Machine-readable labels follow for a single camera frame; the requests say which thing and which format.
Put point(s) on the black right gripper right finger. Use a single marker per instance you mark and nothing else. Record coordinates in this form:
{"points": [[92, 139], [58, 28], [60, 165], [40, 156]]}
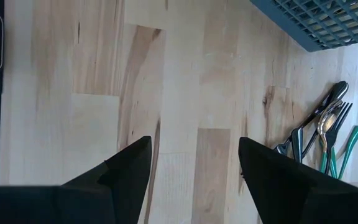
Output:
{"points": [[291, 193]]}

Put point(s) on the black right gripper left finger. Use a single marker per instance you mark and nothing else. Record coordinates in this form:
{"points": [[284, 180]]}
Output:
{"points": [[73, 202]]}

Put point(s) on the grey silverware rack basket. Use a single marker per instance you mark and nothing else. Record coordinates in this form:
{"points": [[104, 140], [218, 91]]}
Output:
{"points": [[322, 21]]}

